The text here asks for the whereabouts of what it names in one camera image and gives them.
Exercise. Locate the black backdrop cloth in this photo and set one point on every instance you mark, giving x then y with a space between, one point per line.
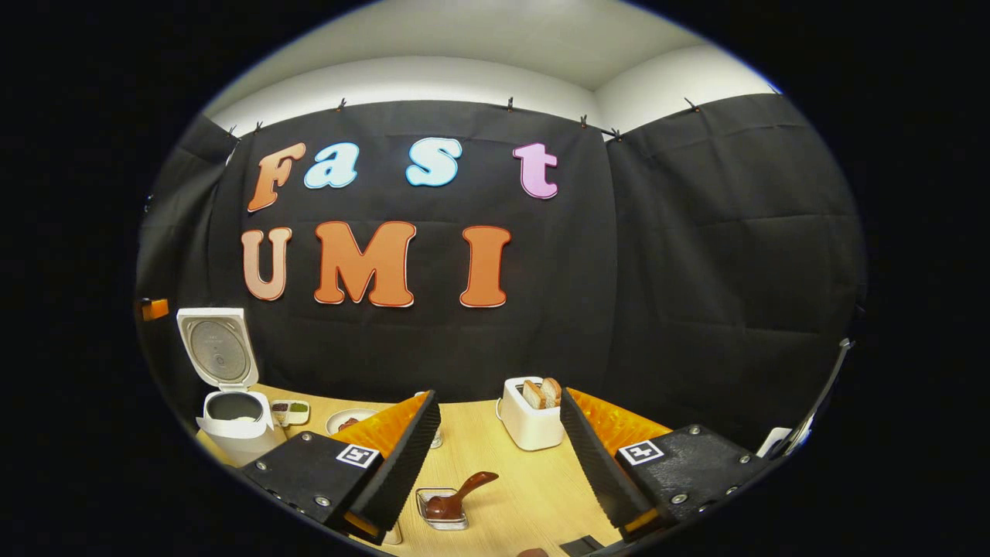
696 271

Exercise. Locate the white toaster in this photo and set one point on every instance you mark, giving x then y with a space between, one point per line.
530 425

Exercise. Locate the red meat piece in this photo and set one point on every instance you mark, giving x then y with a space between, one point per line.
348 424

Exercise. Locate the white bottle with green label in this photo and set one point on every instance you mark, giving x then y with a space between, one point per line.
438 439

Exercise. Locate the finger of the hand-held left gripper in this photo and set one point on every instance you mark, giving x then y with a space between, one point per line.
155 309

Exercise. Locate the white divided rice dish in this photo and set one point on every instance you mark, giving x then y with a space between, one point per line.
290 411

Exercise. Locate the white rice cooker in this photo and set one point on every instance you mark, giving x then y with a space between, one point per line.
232 433

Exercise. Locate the brown wooden spoon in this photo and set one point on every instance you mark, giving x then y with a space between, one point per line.
456 499

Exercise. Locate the white oval plate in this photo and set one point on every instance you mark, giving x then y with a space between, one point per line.
344 418

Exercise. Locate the small beige wooden block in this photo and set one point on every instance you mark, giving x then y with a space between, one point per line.
392 535

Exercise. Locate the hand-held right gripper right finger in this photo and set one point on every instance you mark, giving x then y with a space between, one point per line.
595 472

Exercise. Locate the clear glass chopstick holder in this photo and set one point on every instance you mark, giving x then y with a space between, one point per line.
433 522

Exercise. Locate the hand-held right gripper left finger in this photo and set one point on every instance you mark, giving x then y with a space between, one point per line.
398 472

